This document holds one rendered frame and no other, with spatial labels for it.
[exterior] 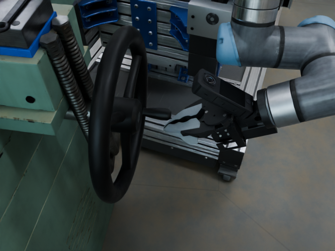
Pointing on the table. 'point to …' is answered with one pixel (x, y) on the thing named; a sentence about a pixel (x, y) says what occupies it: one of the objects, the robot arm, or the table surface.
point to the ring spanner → (11, 15)
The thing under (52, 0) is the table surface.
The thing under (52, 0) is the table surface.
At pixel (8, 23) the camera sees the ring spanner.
